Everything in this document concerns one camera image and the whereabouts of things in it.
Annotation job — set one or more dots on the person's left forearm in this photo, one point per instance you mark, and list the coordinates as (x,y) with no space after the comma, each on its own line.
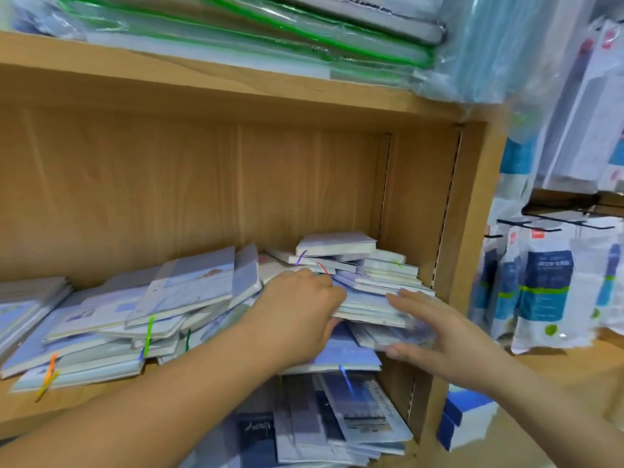
(127,414)

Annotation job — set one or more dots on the person's left hand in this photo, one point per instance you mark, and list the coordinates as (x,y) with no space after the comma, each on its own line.
(288,317)

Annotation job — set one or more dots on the pile of small notebooks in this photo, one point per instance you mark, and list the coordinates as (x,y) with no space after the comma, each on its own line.
(185,282)

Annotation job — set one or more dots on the row of patterned notebooks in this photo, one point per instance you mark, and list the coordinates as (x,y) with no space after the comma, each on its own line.
(331,414)

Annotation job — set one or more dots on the blue white small box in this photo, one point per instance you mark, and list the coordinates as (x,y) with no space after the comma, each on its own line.
(463,416)

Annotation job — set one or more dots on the person's right forearm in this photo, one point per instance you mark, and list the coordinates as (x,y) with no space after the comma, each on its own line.
(565,414)

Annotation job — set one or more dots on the wooden shelf unit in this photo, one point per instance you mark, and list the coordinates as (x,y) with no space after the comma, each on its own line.
(195,87)

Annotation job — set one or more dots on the light blue plastic bag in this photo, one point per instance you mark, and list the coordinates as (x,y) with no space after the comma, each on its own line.
(487,44)

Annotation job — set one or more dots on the stack of green edged packets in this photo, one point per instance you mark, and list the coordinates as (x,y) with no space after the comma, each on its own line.
(244,29)

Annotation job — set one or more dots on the white hanging packaged items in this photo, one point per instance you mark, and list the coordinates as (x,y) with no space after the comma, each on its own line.
(590,102)

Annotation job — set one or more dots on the person's right hand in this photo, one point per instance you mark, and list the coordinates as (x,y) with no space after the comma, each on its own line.
(453,351)

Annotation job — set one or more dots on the stack of large blue notebooks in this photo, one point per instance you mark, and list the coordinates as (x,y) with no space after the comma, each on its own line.
(24,302)

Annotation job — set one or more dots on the blue map print notebook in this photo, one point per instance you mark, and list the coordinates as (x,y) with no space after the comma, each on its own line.
(351,356)

